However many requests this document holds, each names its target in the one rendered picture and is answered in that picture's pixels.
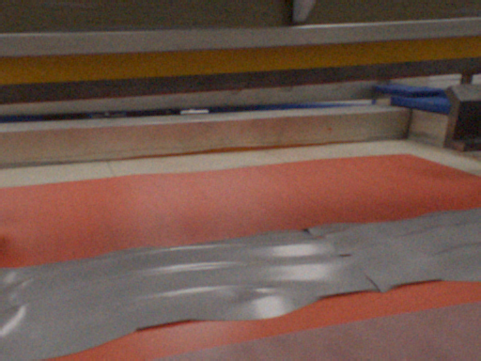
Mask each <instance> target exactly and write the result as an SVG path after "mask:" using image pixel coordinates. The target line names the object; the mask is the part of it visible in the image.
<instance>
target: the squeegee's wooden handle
mask: <svg viewBox="0 0 481 361"><path fill-rule="evenodd" d="M291 13H292V0H0V34H12V33H34V34H50V33H87V32H124V31H162V30H197V29H235V28H249V27H272V26H309V25H325V24H374V23H385V22H413V21H424V20H446V19H465V18H475V17H481V0H316V3H315V5H314V6H313V8H312V10H311V13H310V15H308V17H307V19H306V20H305V21H303V23H292V22H291Z"/></svg>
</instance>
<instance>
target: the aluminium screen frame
mask: <svg viewBox="0 0 481 361"><path fill-rule="evenodd" d="M448 118H449V115H445V114H439V113H434V112H428V111H423V109H420V110H418V108H412V107H407V106H402V105H396V104H374V106H352V107H332V108H310V109H288V110H267V111H260V112H247V113H226V114H205V115H185V116H164V117H143V118H103V119H82V120H60V121H39V122H19V123H0V169H2V168H17V167H31V166H45V165H71V164H85V163H99V162H113V161H127V160H140V159H153V158H167V156H180V155H195V154H208V153H221V152H235V151H248V150H263V149H289V148H303V147H317V146H330V145H346V143H359V142H373V141H388V140H402V139H408V140H412V141H415V142H420V143H423V144H428V145H430V146H431V147H435V148H438V149H445V148H444V147H443V141H444V139H445V138H444V136H445V130H446V124H448ZM445 150H449V151H453V152H456V153H460V154H464V155H468V156H472V158H476V159H479V160H481V151H473V152H459V151H454V150H451V149H445Z"/></svg>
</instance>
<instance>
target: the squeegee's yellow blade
mask: <svg viewBox="0 0 481 361"><path fill-rule="evenodd" d="M463 57H481V36H478V37H463V38H445V39H408V41H382V42H363V43H355V44H329V45H304V46H303V47H278V48H253V49H226V50H201V52H176V53H151V54H124V55H76V56H58V55H50V57H49V56H24V57H0V85H3V84H23V83H41V82H61V81H80V80H100V79H117V78H136V77H155V76H173V75H193V74H212V73H230V72H248V71H283V70H286V69H305V68H324V67H344V66H355V65H363V64H382V63H402V62H406V61H422V60H443V59H448V58H463Z"/></svg>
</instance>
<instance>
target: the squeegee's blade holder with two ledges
mask: <svg viewBox="0 0 481 361"><path fill-rule="evenodd" d="M478 36H481V17H475V18H465V19H446V20H424V21H413V22H385V23H374V24H325V25H309V26H272V27H249V28H235V29H197V30H162V31H124V32H87V33H50V34H34V33H12V34H0V57H24V56H49V57H50V55H58V56H76V55H124V54H151V53H176V52H201V50H226V49H253V48H278V47H303V46H304V45H329V44H355V43H363V42H382V41H408V39H445V38H463V37H478Z"/></svg>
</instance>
